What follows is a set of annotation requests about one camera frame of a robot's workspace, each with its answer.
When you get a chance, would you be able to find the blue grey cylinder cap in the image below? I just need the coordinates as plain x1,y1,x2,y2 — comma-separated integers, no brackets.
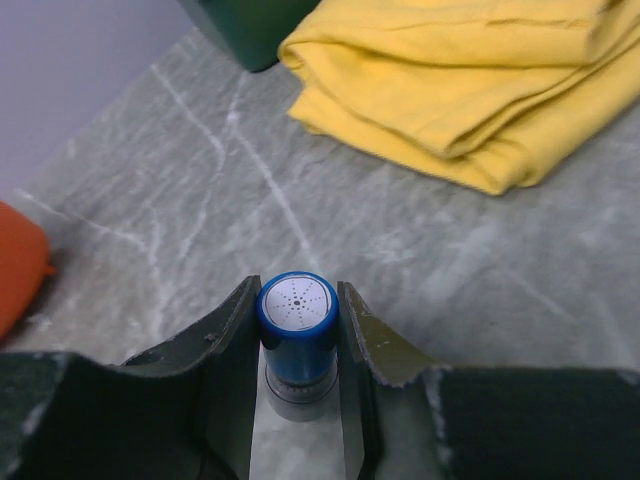
256,271,339,422

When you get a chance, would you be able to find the green compartment tray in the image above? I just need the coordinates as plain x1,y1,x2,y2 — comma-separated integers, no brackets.
179,0,319,73

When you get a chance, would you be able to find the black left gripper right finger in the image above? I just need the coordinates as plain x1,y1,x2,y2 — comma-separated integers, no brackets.
338,282,639,479

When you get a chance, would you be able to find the orange round desk organizer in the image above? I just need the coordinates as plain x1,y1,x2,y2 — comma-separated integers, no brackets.
0,202,55,339

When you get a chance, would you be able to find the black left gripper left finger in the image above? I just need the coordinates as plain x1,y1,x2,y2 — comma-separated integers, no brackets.
1,276,261,479

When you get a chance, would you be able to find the yellow folded cloth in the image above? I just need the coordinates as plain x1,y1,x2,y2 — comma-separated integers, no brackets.
279,1,639,195

